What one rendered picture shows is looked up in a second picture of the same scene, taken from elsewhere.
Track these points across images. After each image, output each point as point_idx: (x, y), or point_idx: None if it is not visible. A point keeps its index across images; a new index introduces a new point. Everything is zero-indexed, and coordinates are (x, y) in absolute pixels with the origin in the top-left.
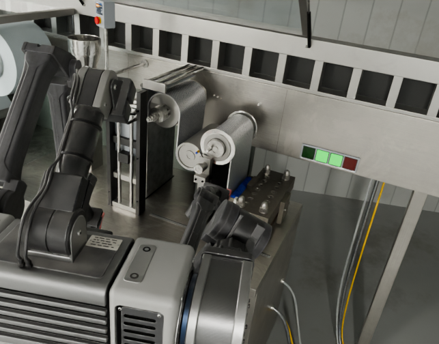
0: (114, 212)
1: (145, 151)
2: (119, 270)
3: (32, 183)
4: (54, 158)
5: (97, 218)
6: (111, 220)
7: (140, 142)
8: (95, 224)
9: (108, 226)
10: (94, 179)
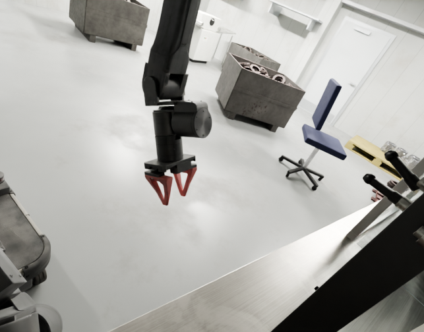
0: (257, 321)
1: (346, 309)
2: None
3: (340, 258)
4: (416, 311)
5: (153, 163)
6: (237, 305)
7: (348, 264)
8: (147, 162)
9: (220, 292)
10: (190, 118)
